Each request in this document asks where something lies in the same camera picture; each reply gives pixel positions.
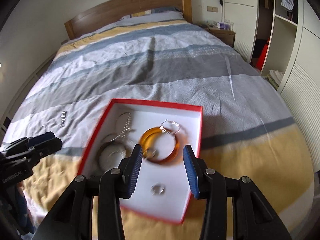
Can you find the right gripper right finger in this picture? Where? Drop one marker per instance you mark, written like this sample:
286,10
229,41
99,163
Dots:
195,168

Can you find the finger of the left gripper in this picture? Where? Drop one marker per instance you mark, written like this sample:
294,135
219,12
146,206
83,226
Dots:
46,148
40,138

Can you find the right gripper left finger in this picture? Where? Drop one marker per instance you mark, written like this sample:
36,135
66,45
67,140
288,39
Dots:
129,172

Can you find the dark olive bangle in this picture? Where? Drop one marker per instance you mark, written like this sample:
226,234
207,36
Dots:
109,156

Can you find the amber bangle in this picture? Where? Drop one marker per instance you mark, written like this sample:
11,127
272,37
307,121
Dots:
160,145

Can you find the blue gloved left hand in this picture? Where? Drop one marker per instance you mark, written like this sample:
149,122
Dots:
23,216

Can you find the striped duvet cover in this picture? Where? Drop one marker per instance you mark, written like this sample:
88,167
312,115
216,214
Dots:
117,82

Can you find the red object in wardrobe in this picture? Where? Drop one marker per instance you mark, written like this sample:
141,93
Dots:
262,56

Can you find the wooden nightstand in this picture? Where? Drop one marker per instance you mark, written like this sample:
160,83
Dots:
226,36

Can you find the striped pillow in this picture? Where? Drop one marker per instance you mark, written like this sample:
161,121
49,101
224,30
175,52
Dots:
152,11

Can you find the white wardrobe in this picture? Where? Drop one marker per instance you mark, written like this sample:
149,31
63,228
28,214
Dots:
293,50

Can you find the wooden headboard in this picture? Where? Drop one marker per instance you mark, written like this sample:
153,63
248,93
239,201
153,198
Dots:
111,11

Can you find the wall socket plate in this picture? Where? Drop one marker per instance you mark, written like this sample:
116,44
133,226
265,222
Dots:
212,9

